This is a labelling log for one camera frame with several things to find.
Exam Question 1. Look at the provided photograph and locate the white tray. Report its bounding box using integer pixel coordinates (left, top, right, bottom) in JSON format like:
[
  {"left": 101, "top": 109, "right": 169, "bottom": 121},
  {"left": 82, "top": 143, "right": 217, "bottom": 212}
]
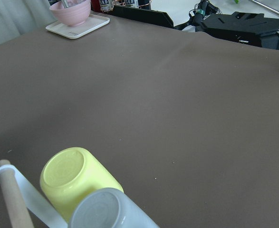
[{"left": 46, "top": 14, "right": 110, "bottom": 39}]

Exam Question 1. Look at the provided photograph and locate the white wire cup rack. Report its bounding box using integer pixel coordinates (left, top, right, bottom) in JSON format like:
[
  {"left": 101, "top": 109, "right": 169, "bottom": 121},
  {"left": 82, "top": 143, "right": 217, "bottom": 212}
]
[{"left": 0, "top": 160, "right": 67, "bottom": 228}]

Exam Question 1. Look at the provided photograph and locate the pink bowl with ice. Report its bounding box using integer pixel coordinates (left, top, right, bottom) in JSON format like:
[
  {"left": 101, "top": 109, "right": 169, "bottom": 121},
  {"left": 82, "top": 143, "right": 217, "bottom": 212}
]
[{"left": 49, "top": 0, "right": 91, "bottom": 26}]

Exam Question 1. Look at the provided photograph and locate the yellow cup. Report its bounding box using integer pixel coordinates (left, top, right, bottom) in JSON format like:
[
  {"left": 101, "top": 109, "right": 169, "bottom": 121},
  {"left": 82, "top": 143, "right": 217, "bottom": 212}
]
[{"left": 40, "top": 147, "right": 124, "bottom": 222}]

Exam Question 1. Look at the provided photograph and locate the metal ice scoop handle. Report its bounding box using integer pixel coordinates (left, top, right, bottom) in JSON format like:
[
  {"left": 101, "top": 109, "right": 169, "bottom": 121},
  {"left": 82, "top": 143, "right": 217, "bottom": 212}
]
[{"left": 61, "top": 0, "right": 69, "bottom": 9}]

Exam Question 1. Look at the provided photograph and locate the grey cup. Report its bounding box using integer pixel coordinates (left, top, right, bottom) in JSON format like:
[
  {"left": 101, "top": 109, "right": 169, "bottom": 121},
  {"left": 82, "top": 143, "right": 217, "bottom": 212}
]
[{"left": 68, "top": 188, "right": 159, "bottom": 228}]

